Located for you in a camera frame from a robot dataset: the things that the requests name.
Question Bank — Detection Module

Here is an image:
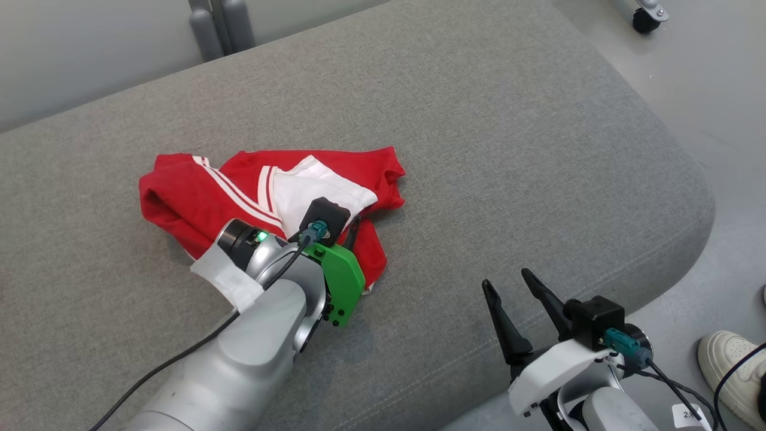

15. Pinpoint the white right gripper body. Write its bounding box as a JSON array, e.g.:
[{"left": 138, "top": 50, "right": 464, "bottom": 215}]
[{"left": 509, "top": 338, "right": 618, "bottom": 417}]

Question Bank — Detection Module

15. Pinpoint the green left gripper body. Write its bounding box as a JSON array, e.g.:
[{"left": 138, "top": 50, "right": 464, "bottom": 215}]
[{"left": 311, "top": 242, "right": 366, "bottom": 327}]

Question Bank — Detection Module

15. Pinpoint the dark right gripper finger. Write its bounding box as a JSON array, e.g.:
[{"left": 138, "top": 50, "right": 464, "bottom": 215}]
[
  {"left": 521, "top": 268, "right": 576, "bottom": 342},
  {"left": 482, "top": 279, "right": 534, "bottom": 366}
]

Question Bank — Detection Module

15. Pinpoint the red white basketball jersey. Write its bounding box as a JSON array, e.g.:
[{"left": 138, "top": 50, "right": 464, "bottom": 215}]
[{"left": 139, "top": 146, "right": 406, "bottom": 294}]

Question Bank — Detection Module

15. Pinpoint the white tape wrap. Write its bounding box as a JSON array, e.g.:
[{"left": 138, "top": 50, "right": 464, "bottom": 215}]
[{"left": 190, "top": 242, "right": 265, "bottom": 313}]

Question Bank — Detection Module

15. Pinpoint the white paper label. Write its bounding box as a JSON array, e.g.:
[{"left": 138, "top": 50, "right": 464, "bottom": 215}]
[{"left": 671, "top": 403, "right": 705, "bottom": 429}]

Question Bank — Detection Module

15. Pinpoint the grey padded table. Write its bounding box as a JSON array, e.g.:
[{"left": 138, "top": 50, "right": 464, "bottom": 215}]
[{"left": 0, "top": 0, "right": 716, "bottom": 431}]

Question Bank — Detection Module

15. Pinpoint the white sneaker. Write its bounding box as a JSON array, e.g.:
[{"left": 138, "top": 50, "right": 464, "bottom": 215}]
[{"left": 697, "top": 330, "right": 766, "bottom": 429}]

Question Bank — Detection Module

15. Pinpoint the grey double-tube metal stand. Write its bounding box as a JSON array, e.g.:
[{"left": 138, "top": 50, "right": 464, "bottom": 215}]
[{"left": 189, "top": 0, "right": 256, "bottom": 63}]

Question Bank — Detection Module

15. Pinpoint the black caster wheel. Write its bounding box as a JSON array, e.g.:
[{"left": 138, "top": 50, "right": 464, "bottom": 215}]
[{"left": 610, "top": 0, "right": 670, "bottom": 35}]

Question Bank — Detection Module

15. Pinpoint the black floor cable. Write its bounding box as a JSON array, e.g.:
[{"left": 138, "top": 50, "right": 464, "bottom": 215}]
[{"left": 712, "top": 341, "right": 766, "bottom": 431}]

